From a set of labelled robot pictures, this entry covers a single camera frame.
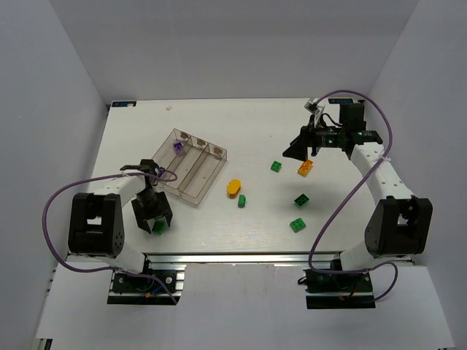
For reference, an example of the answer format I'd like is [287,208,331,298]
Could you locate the orange rectangular lego brick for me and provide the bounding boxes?
[297,159,314,177]

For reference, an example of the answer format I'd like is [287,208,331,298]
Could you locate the small green lego brick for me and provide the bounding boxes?
[270,160,282,173]

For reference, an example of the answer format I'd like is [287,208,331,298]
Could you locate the dark green lego brick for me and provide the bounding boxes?
[294,193,309,208]

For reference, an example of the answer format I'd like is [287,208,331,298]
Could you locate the large purple lego brick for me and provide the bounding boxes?
[172,140,184,155]

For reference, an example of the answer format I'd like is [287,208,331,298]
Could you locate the yellow rounded lego brick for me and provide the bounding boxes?
[226,179,242,198]

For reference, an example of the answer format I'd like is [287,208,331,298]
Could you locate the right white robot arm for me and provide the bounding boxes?
[283,101,433,273]

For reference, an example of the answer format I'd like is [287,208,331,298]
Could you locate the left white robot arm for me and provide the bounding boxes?
[68,159,178,274]

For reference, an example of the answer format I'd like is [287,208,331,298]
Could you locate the right blue label sticker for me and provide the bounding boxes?
[328,98,354,104]

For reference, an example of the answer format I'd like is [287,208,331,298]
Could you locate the blue label sticker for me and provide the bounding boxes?
[111,101,136,108]
[328,98,354,104]

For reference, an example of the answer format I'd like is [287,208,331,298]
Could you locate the clear three-compartment tray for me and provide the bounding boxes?
[153,128,228,206]

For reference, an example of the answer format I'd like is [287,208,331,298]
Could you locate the left blue label sticker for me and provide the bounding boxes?
[111,101,136,108]

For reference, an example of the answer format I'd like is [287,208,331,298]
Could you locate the aluminium table rail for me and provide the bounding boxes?
[67,251,413,265]

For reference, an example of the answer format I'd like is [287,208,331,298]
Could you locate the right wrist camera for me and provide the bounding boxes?
[304,99,324,128]

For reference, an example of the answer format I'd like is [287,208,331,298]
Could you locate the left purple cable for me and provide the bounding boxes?
[42,166,180,306]

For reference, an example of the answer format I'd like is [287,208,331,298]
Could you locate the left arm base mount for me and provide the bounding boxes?
[107,263,186,306]

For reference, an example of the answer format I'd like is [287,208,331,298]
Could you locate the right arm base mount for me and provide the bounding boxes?
[297,270,376,310]

